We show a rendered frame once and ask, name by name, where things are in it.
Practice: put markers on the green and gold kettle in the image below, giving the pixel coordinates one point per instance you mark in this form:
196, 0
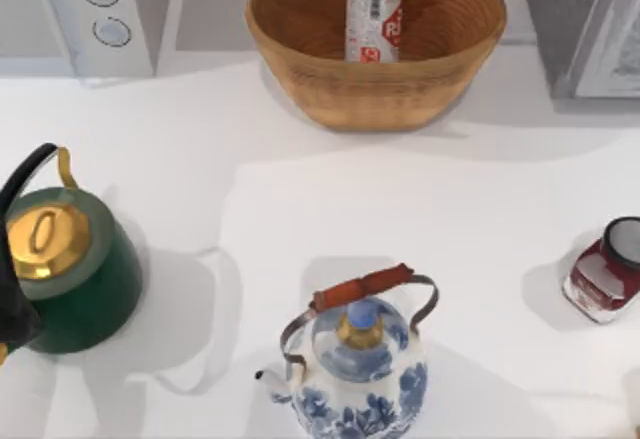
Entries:
70, 269

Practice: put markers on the wooden basket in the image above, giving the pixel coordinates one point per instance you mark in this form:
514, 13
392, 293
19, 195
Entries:
375, 89

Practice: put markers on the red and white jar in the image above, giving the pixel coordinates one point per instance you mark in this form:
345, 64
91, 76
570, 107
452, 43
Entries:
602, 274

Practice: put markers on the blue and white teapot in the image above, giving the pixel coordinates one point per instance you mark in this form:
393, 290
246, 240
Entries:
360, 369

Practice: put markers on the pale microwave oven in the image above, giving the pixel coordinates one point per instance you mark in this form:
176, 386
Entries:
60, 9

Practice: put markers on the red and white can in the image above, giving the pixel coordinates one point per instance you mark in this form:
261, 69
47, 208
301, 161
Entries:
374, 19

